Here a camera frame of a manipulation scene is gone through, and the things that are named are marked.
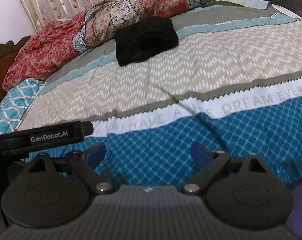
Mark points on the dark wooden headboard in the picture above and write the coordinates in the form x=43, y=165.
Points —
x=8, y=52

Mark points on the red floral patchwork quilt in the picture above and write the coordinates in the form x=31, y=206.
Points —
x=59, y=42

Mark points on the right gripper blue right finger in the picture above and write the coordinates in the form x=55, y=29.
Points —
x=211, y=166

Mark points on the black pants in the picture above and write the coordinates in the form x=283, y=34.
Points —
x=145, y=39

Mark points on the patterned bed sheet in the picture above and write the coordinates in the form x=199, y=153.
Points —
x=233, y=83

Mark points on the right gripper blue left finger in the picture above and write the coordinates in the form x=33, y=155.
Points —
x=83, y=164

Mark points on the teal white lattice pillow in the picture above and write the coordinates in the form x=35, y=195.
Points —
x=16, y=102

